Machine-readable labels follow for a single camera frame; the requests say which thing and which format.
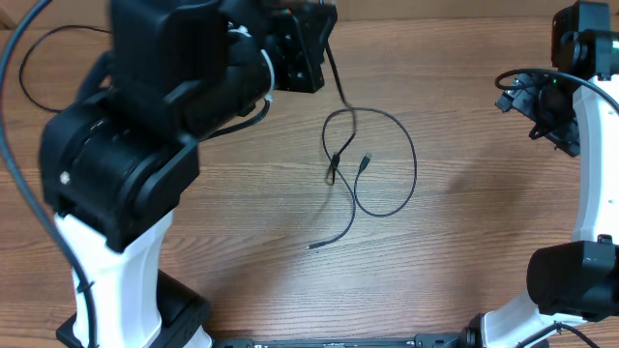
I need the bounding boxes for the black usb cable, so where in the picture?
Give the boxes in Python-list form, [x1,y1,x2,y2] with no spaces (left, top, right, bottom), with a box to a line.
[323,28,359,188]
[305,106,419,251]
[17,24,113,115]

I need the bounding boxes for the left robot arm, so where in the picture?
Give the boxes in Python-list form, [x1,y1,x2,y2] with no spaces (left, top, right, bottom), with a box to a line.
[40,0,338,347]

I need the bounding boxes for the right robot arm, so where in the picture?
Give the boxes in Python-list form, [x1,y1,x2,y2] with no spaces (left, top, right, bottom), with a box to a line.
[448,1,618,347]

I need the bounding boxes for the cardboard backdrop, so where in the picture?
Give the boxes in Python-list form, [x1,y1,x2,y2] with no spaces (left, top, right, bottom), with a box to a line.
[30,0,575,29]

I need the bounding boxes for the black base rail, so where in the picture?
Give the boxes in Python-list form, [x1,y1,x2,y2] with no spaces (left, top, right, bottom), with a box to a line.
[213,330,483,348]

